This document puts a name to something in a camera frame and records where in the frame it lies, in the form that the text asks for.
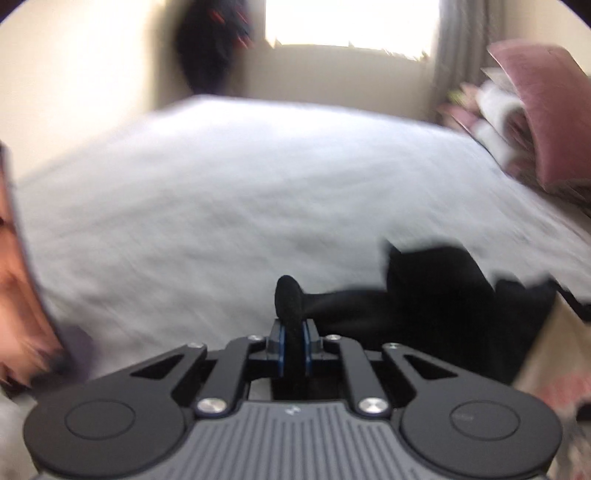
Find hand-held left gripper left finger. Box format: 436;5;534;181
106;320;284;416

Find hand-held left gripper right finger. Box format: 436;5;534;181
302;320;481;416

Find beige printed shirt black sleeves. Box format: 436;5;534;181
274;237;591;462

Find bed with grey sheet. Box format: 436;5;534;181
14;95;591;416

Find orange-pink blurred object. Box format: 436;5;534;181
0;141;68;386

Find folded grey pink quilt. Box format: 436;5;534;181
438;69;548;178

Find dark hanging jacket red trim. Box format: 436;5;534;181
175;0;257;97

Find grey curtain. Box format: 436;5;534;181
431;0;491;121

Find pink pillow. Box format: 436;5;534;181
487;39;591;195

